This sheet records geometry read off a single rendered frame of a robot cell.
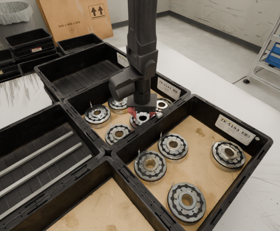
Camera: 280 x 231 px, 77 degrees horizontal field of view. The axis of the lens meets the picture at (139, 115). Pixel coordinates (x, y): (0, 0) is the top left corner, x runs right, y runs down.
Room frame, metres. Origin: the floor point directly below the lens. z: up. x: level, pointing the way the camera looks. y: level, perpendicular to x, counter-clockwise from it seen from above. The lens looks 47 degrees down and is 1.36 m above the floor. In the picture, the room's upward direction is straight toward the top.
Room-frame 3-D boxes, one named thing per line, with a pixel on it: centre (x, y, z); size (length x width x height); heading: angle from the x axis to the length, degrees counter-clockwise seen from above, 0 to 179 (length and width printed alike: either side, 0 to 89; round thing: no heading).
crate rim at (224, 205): (0.28, -0.16, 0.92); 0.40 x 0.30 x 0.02; 132
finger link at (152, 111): (0.45, -0.02, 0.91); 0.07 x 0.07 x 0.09; 86
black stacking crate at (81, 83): (0.73, 0.24, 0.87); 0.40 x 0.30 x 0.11; 132
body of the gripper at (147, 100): (0.45, -0.01, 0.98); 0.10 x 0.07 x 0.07; 86
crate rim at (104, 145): (0.50, 0.04, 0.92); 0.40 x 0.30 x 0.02; 132
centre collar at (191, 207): (0.15, -0.13, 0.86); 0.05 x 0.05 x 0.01
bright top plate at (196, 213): (0.15, -0.13, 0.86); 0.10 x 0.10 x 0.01
